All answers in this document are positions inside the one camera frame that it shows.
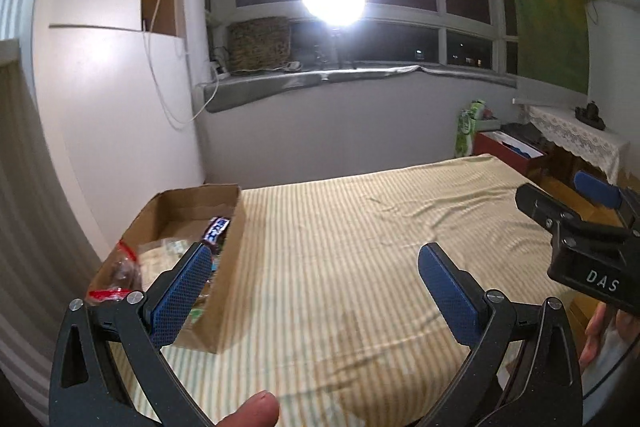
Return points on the dark cloth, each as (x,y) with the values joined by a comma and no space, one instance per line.
(520,133)

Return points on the dark figurine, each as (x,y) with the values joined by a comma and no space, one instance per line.
(590,116)

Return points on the green gift bag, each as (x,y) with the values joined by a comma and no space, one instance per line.
(464,134)

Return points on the leopard print cushion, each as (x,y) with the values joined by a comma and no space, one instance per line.
(260,44)

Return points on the white wardrobe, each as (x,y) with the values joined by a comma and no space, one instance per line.
(100,107)

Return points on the black tripod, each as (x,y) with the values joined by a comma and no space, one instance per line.
(333,38)

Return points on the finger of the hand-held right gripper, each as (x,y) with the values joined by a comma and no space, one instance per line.
(542,204)
(597,189)

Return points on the green candy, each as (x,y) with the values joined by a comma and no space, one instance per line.
(199,307)

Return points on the yellow-green wall map poster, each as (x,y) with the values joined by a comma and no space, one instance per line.
(545,7)

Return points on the sandwich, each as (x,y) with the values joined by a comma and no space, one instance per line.
(160,254)

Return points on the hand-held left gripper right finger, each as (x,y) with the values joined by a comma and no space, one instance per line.
(450,292)

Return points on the person's left hand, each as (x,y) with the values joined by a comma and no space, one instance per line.
(250,412)

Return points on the dark wooden cabinet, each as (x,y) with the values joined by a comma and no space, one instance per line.
(560,172)

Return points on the brown chocolate bar packet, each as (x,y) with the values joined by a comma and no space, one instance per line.
(217,229)

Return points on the lace-covered side table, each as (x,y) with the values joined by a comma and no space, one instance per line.
(570,132)

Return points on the red cardboard box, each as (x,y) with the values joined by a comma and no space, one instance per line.
(500,147)

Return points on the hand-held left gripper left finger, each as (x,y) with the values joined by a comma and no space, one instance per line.
(182,292)

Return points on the person's right hand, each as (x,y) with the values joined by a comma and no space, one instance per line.
(592,337)

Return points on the red-wrapped dark candy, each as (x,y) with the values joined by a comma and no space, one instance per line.
(117,274)

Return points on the striped yellow bed sheet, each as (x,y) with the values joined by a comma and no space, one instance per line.
(350,232)

